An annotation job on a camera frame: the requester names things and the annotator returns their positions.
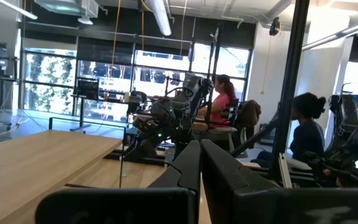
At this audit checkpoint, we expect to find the black monitor on stand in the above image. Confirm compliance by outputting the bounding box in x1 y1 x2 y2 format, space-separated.
69 77 101 132

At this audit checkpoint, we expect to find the long ceiling light strip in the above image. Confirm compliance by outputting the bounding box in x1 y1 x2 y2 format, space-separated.
301 17 358 52

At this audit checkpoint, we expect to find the yellow hanging cord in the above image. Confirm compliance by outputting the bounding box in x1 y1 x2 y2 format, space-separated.
140 9 145 52
110 0 122 74

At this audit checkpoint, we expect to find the white office chair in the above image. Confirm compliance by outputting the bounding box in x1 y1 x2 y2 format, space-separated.
284 155 313 172
194 124 249 155

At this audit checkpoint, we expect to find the person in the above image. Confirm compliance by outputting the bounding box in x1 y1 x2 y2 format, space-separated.
197 73 239 129
249 91 327 170

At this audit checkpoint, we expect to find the ceiling ventilation unit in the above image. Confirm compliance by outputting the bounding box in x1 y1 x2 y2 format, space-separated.
33 0 99 19

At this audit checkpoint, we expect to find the white ceiling pipe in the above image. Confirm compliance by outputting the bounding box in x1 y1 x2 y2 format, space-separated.
144 0 173 37

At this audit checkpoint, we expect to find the office chair with brown jacket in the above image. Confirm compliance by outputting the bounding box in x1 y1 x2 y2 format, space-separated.
228 98 262 150

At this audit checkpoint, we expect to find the black hanging cable reel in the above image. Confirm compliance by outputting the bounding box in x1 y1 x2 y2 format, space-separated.
268 16 282 37

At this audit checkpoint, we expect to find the black tripod stand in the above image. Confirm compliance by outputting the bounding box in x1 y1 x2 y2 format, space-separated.
204 22 226 125

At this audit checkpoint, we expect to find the ceiling tube light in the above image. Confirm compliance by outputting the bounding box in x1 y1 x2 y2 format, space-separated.
0 0 39 21

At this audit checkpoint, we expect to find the wooden shelf with black legs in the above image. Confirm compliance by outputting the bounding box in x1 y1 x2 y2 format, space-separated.
0 117 127 224

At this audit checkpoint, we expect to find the white corner bracket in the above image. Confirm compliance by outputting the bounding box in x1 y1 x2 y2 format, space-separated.
277 152 293 189

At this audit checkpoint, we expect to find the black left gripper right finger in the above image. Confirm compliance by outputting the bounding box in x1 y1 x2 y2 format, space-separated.
201 138 358 224

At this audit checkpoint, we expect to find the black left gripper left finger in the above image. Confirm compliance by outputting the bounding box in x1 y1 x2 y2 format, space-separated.
35 139 202 224

